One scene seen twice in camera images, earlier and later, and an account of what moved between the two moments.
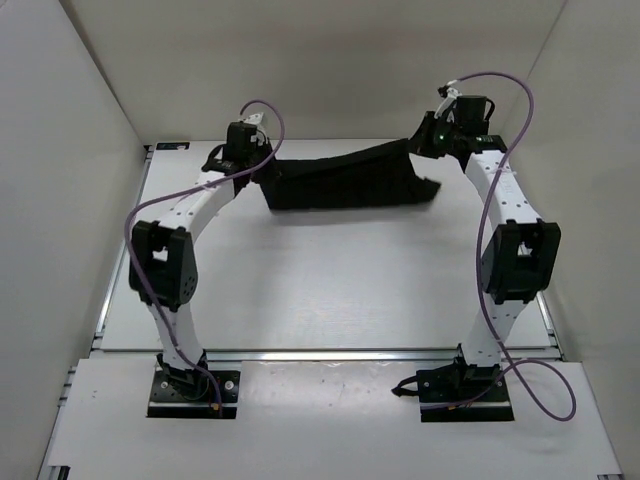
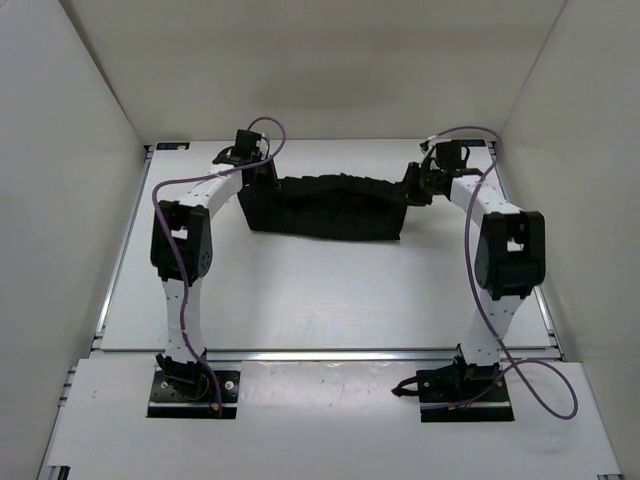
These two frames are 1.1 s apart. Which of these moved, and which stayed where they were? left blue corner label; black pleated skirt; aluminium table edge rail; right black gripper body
Moved: black pleated skirt; right black gripper body
Stayed: aluminium table edge rail; left blue corner label
